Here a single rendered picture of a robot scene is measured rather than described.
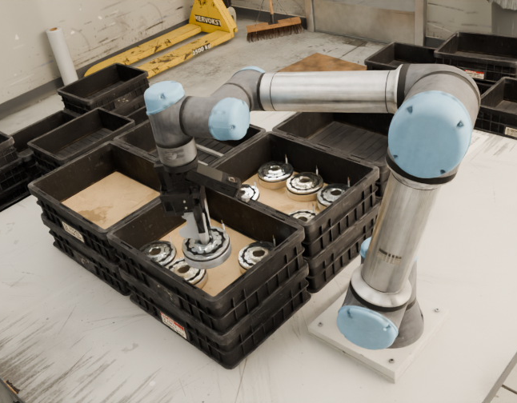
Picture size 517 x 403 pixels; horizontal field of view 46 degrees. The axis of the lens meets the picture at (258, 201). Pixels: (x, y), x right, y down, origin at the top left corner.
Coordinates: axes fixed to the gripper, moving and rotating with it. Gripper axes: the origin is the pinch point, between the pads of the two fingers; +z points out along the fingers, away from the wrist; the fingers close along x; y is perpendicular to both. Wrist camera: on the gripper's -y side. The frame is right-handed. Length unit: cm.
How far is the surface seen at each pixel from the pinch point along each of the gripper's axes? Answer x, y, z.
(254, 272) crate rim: 6.2, -9.3, 6.7
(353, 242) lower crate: -19.8, -33.2, 23.3
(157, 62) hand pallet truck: -344, 77, 91
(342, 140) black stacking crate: -62, -36, 17
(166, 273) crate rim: 4.1, 10.3, 6.2
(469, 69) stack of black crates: -163, -106, 45
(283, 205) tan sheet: -30.6, -16.1, 16.3
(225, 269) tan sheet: -6.6, -0.8, 16.2
